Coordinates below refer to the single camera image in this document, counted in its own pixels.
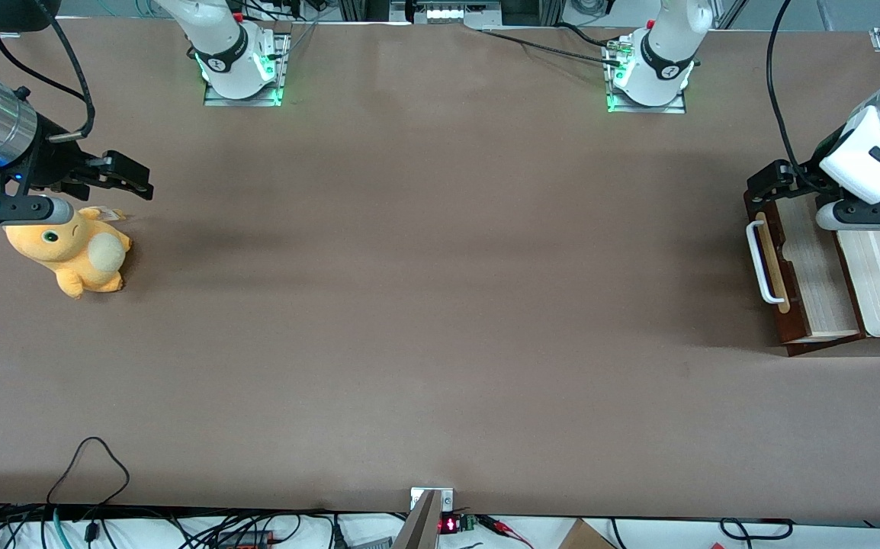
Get black looped cable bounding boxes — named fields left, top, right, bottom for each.
left=46, top=436, right=131, bottom=510

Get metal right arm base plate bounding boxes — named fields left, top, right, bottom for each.
left=203, top=30, right=293, bottom=108

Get thin black cable loop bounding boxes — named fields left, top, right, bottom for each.
left=718, top=518, right=795, bottom=541

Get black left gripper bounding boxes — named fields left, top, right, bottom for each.
left=747, top=124, right=856, bottom=204

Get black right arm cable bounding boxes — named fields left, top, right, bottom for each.
left=0, top=0, right=98, bottom=144

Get brown cardboard piece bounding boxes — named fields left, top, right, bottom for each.
left=557, top=518, right=618, bottom=549

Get orange black device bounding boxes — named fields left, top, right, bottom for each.
left=214, top=529, right=278, bottom=549

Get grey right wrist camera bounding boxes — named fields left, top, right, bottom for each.
left=0, top=196, right=75, bottom=226

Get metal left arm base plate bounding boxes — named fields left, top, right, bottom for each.
left=604, top=38, right=688, bottom=116

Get white drawer handle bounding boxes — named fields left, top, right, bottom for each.
left=746, top=220, right=786, bottom=305

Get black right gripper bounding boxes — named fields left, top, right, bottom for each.
left=0, top=114, right=155, bottom=205

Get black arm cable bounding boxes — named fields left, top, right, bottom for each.
left=0, top=0, right=98, bottom=144
left=766, top=0, right=831, bottom=193

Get small metal bracket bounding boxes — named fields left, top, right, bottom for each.
left=409, top=487, right=455, bottom=512

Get orange plush toy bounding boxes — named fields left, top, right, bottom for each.
left=3, top=206, right=133, bottom=300

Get white light bar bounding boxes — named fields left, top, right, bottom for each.
left=408, top=0, right=503, bottom=25

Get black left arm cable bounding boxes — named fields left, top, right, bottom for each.
left=766, top=0, right=831, bottom=193

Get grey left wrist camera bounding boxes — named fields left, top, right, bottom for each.
left=815, top=199, right=880, bottom=232

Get red clip leads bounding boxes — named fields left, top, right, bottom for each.
left=477, top=514, right=534, bottom=549

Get long black table cable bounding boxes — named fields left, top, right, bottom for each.
left=477, top=27, right=625, bottom=68

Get dark wood drawer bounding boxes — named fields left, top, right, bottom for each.
left=743, top=191, right=865, bottom=348

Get grey metal camera beam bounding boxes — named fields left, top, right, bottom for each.
left=390, top=491, right=442, bottom=549

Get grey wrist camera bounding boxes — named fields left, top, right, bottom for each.
left=0, top=196, right=75, bottom=226
left=815, top=199, right=880, bottom=232

